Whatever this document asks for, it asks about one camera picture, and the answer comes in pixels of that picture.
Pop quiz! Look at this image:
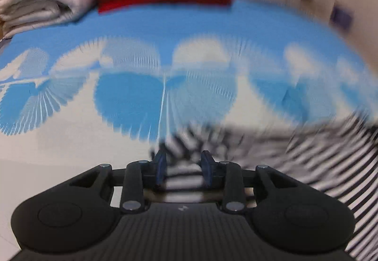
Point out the black white striped garment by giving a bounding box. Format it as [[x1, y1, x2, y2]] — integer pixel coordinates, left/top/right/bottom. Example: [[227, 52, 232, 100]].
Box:
[[146, 114, 377, 260]]

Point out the blue white patterned bedsheet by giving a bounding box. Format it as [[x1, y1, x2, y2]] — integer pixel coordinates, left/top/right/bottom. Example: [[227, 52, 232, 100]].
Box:
[[1, 0, 377, 260]]

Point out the purple box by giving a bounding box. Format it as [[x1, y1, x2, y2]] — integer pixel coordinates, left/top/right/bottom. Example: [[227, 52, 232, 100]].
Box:
[[330, 4, 353, 32]]

